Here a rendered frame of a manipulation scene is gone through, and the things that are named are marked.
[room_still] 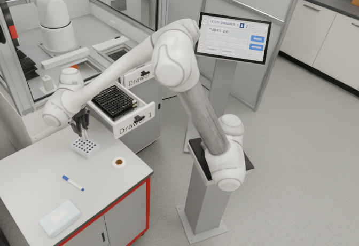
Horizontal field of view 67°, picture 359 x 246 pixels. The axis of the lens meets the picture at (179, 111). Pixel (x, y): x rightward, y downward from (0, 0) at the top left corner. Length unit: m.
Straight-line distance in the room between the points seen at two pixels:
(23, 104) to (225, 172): 1.04
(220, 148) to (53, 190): 0.82
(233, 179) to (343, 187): 1.76
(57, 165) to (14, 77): 0.48
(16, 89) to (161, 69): 0.85
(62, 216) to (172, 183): 1.20
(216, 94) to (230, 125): 1.02
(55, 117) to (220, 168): 0.71
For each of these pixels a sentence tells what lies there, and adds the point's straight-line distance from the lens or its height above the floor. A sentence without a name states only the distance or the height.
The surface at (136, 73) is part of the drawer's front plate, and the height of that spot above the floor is 0.91.
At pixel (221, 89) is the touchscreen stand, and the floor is 0.61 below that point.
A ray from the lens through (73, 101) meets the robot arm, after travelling 1.18.
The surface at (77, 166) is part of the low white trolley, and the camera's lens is 1.54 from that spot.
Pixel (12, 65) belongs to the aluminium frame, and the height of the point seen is 1.24.
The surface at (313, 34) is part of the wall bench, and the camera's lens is 4.04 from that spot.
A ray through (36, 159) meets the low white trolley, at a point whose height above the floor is 0.76.
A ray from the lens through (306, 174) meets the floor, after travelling 2.78.
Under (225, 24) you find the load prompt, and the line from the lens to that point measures 2.10.
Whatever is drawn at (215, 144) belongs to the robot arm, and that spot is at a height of 1.11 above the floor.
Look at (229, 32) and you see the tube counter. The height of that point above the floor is 1.11.
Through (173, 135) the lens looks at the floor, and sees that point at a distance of 2.69.
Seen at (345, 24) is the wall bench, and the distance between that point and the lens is 3.86.
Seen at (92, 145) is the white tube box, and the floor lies 0.80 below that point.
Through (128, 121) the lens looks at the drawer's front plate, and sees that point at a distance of 1.53.
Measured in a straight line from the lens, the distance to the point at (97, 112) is 1.64.
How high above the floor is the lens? 1.96
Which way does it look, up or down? 42 degrees down
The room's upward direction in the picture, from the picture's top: 7 degrees clockwise
